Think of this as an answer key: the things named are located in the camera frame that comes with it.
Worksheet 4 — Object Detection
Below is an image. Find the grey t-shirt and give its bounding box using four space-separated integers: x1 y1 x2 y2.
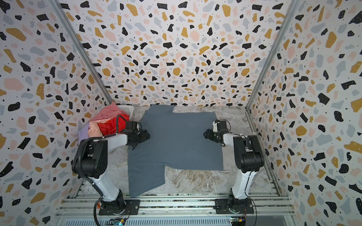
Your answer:
127 105 223 197

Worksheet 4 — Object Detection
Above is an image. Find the white laundry basket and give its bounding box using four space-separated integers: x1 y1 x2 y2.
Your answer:
117 105 134 118

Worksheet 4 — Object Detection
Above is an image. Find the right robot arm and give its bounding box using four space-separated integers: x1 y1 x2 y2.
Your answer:
204 129 265 214

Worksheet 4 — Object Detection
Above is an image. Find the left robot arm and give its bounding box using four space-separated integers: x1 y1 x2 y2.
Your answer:
72 121 150 215

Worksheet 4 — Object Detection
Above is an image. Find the red t-shirt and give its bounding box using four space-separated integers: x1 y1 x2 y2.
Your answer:
97 114 129 136

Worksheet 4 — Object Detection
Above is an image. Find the dusty pink t-shirt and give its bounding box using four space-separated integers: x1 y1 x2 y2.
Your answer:
90 103 129 122

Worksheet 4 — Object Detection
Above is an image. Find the peach t-shirt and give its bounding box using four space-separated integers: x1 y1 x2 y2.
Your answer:
87 121 103 137

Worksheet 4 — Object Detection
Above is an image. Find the right circuit board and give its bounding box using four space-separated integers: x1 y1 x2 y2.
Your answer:
231 216 246 226

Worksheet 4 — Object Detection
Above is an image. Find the circuit board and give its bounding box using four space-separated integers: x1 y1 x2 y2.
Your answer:
231 216 246 226
107 218 127 226

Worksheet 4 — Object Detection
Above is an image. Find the left circuit board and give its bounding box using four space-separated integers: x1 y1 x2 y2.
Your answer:
107 218 127 226

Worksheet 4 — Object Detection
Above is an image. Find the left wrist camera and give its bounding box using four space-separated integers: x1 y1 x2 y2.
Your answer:
123 121 142 134

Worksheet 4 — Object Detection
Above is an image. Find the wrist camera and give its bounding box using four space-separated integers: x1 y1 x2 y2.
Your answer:
213 119 229 133
123 121 142 134

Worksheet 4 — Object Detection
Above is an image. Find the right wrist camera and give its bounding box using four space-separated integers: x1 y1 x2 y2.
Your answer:
213 119 229 133

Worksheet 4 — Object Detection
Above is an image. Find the black corrugated cable conduit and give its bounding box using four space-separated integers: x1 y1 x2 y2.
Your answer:
77 113 129 186

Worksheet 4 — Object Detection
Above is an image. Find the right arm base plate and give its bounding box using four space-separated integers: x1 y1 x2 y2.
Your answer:
214 198 254 215

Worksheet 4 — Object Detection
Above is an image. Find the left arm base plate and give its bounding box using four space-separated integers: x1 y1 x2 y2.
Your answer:
99 199 140 216

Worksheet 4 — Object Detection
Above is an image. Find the aluminium mounting rail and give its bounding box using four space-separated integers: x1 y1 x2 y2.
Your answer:
55 193 298 226

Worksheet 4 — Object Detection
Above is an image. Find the left corner aluminium post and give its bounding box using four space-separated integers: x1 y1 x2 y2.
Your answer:
48 1 112 105

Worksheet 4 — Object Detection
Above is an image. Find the corner aluminium post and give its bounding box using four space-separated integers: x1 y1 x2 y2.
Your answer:
245 0 300 110
48 1 112 105

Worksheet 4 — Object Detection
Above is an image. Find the right corner aluminium post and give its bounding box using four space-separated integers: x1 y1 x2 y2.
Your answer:
245 0 300 110

